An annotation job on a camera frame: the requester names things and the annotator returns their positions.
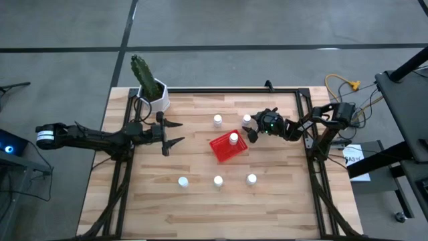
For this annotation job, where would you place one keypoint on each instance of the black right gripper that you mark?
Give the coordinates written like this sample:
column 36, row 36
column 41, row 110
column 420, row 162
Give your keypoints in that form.
column 267, row 129

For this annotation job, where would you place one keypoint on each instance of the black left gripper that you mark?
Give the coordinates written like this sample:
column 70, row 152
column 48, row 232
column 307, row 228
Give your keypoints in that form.
column 163, row 134

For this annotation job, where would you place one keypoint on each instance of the white pill bottle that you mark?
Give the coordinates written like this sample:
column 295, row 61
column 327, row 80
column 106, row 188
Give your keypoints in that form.
column 233, row 137
column 251, row 178
column 218, row 181
column 183, row 181
column 217, row 118
column 246, row 118

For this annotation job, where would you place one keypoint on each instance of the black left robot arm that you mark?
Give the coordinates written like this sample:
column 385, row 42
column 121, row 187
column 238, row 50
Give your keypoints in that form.
column 97, row 137

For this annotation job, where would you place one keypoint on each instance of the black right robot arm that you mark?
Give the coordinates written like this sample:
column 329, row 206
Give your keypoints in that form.
column 341, row 114

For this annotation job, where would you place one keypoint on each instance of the red plastic basket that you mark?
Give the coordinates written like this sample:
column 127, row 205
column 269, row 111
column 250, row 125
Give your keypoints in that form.
column 222, row 152

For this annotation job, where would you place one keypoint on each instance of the white hexagonal plant pot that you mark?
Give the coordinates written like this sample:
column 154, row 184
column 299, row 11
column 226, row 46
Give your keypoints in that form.
column 160, row 103

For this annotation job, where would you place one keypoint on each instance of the green cactus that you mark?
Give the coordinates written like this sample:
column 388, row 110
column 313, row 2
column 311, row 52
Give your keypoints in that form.
column 143, row 75

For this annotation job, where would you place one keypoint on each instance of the white paper sheet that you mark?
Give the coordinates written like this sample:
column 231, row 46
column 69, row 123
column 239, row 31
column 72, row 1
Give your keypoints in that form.
column 359, row 167

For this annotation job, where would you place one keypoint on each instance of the black equipment stand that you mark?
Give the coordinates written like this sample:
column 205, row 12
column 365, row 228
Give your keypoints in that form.
column 33, row 167

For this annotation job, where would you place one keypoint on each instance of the black side table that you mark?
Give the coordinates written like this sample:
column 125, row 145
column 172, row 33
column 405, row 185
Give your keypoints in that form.
column 408, row 110

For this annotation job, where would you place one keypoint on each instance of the black computer with blue light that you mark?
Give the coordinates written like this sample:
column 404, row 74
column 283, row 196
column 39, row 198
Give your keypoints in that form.
column 16, row 142

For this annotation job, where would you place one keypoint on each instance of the black tripod leg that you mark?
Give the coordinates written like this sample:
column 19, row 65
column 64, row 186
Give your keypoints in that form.
column 15, row 86

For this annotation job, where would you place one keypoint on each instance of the black clamp bracket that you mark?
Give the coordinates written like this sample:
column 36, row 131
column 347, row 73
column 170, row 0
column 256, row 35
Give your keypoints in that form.
column 269, row 87

